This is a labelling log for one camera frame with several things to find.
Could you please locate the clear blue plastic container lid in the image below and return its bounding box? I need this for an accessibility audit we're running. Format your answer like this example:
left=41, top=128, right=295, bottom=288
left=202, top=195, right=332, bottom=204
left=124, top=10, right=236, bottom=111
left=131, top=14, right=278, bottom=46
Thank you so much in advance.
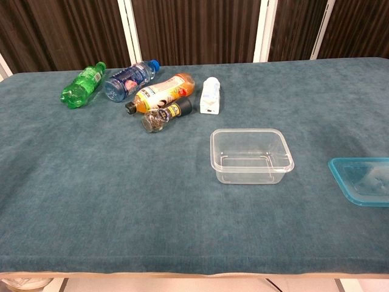
left=327, top=157, right=389, bottom=207

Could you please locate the clear blue plastic container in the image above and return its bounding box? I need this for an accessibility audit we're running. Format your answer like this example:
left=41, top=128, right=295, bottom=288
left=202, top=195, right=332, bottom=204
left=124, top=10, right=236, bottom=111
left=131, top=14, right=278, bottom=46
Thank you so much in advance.
left=210, top=128, right=295, bottom=185

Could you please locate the glass pepper grinder black cap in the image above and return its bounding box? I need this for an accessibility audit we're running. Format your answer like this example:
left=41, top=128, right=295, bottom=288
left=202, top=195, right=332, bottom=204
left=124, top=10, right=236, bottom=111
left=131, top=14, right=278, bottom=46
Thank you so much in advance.
left=141, top=97, right=193, bottom=134

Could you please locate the small white milk bottle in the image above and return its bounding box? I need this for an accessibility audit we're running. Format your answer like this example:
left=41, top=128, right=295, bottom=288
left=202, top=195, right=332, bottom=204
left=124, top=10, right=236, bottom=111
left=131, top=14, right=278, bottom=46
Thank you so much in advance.
left=199, top=77, right=222, bottom=116

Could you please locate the orange juice bottle black cap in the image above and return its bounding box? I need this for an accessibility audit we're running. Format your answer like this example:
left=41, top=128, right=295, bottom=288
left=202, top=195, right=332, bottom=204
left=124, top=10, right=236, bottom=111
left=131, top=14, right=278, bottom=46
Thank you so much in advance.
left=125, top=72, right=196, bottom=116

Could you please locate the teal velvet tablecloth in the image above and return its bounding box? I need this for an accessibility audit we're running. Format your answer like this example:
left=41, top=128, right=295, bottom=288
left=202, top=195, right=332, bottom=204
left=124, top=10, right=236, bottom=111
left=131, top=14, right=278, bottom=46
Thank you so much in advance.
left=0, top=57, right=389, bottom=274

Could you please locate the blue capped water bottle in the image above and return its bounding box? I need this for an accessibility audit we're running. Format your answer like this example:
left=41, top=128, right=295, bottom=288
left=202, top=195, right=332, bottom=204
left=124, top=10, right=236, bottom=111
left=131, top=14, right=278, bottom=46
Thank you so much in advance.
left=104, top=59, right=161, bottom=103

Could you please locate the brown pleated white-framed screen panel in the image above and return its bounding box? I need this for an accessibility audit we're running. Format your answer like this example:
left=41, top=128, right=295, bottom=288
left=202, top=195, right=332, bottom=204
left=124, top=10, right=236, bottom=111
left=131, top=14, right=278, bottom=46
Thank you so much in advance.
left=309, top=0, right=389, bottom=60
left=0, top=53, right=13, bottom=83
left=261, top=0, right=335, bottom=63
left=124, top=0, right=270, bottom=66
left=0, top=0, right=136, bottom=75

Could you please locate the green plastic soda bottle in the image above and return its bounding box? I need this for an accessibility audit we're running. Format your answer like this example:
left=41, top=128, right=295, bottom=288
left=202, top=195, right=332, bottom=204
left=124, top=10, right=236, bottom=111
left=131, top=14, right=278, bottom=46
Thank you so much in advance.
left=60, top=61, right=107, bottom=110

